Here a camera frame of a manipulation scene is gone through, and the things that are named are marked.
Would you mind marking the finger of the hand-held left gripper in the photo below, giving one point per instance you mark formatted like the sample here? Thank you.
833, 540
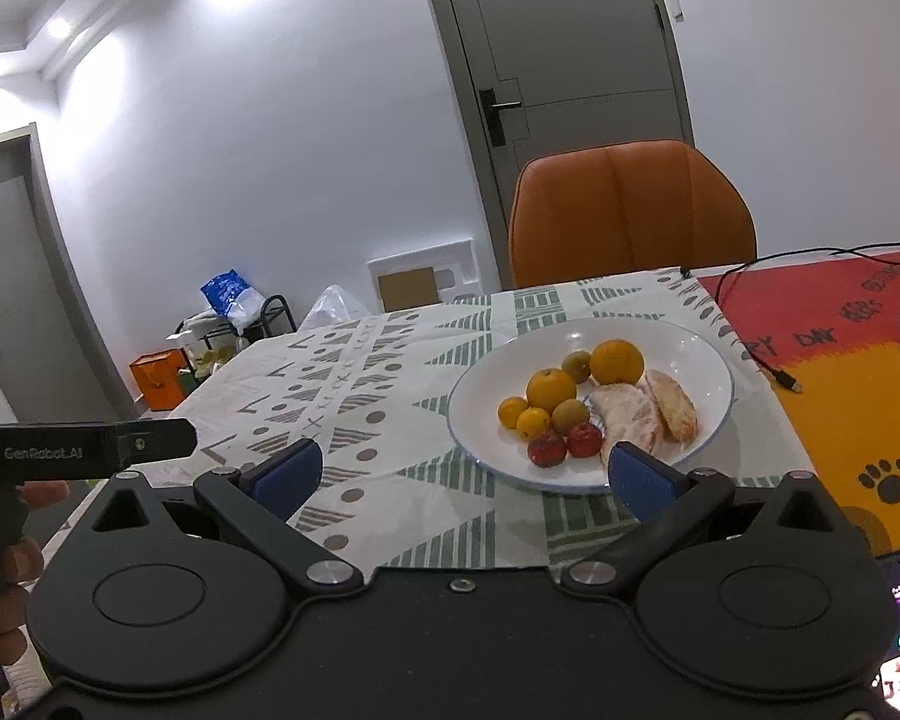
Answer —
157, 440

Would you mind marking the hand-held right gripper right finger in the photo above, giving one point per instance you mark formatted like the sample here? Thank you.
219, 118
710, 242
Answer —
641, 480

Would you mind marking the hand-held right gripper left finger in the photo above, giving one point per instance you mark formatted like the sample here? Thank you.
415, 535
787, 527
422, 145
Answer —
285, 476

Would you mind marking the large peeled pomelo segment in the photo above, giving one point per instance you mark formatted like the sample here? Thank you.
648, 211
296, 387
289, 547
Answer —
626, 412

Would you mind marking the red round fruit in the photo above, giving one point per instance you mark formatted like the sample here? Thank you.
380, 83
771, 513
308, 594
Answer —
583, 439

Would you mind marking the narrow peeled pomelo segment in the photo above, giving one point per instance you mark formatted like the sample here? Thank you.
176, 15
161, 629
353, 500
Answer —
675, 405

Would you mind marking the yellow-green round fruit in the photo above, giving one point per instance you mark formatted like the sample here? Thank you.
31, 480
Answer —
570, 415
576, 367

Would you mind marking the dark red passion fruit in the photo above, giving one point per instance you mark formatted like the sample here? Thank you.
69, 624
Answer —
546, 451

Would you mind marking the large orange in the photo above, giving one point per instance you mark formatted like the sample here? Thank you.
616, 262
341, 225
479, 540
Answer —
616, 361

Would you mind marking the small orange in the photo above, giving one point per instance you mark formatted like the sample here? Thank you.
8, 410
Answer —
510, 411
532, 424

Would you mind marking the medium orange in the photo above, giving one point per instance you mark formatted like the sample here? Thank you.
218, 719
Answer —
550, 390

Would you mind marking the white plate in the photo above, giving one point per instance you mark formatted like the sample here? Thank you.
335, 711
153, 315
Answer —
495, 382

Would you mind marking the person's left hand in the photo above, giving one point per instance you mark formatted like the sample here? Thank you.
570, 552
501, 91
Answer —
0, 630

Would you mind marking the orange paper bag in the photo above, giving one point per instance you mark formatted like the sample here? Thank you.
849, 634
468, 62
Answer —
157, 382

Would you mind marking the blue and white bag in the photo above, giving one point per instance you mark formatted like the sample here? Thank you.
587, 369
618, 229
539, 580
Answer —
229, 298

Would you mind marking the black shoe rack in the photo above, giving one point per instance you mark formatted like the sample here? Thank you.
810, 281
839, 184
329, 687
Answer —
274, 315

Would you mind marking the clear plastic bag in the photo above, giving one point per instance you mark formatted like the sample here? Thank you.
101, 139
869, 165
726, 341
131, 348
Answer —
334, 309

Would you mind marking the grey side door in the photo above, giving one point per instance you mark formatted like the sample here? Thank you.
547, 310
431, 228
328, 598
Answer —
15, 277

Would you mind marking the red and orange mat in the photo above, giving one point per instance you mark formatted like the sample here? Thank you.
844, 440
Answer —
847, 405

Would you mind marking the brown cardboard piece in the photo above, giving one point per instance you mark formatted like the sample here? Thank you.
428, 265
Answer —
407, 289

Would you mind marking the orange leather chair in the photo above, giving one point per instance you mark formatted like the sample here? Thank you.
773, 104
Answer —
630, 217

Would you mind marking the white foam packaging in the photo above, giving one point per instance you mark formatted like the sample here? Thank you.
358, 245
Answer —
457, 259

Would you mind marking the white wall switch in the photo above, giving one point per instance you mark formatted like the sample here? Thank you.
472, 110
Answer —
676, 8

